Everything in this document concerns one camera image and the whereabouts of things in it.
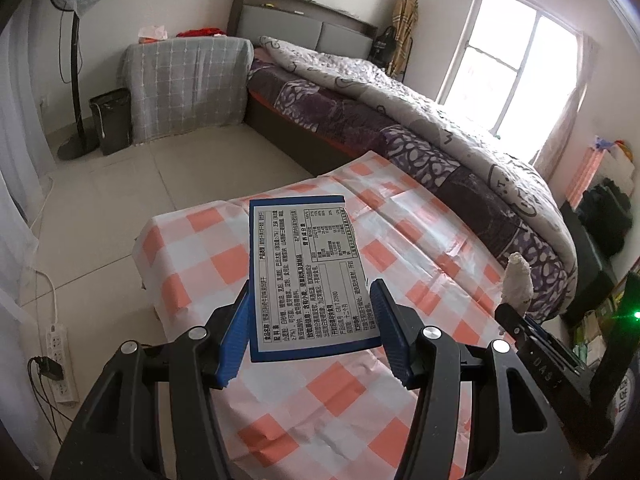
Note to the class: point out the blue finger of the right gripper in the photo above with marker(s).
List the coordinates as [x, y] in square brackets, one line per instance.
[520, 328]

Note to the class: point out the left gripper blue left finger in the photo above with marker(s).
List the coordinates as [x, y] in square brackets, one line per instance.
[235, 339]

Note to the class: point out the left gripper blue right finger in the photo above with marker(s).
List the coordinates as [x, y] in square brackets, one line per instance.
[394, 332]

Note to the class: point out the white tissue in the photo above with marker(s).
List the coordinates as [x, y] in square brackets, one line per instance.
[517, 284]

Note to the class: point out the blue labelled box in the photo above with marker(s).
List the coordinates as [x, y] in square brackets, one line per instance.
[311, 297]

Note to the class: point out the black small trash can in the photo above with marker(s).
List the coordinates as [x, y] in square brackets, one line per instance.
[111, 112]

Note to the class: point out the black ottoman cabinet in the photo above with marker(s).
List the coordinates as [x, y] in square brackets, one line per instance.
[595, 275]

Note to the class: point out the black clothes pile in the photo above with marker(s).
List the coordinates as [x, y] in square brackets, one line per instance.
[604, 211]

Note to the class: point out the beige curtain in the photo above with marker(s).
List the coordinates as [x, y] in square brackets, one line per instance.
[548, 157]

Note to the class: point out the white power strip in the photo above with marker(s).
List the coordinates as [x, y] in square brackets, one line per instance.
[64, 389]

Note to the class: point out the black floor fan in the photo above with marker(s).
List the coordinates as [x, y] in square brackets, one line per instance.
[75, 60]

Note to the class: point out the grey checked covered nightstand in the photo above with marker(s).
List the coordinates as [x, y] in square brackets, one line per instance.
[183, 84]

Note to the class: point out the window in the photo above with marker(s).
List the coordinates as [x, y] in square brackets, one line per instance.
[512, 73]

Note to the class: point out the bed with purple quilt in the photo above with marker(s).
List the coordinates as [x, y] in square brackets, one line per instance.
[313, 93]

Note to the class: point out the black handbag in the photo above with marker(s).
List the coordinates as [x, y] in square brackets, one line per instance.
[383, 48]

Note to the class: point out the red cloth on nightstand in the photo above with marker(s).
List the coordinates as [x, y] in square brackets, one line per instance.
[201, 32]

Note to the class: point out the pink tissue pack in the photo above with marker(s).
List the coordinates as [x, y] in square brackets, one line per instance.
[150, 34]

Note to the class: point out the plaid coat on rack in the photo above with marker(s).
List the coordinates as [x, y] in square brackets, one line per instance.
[404, 20]

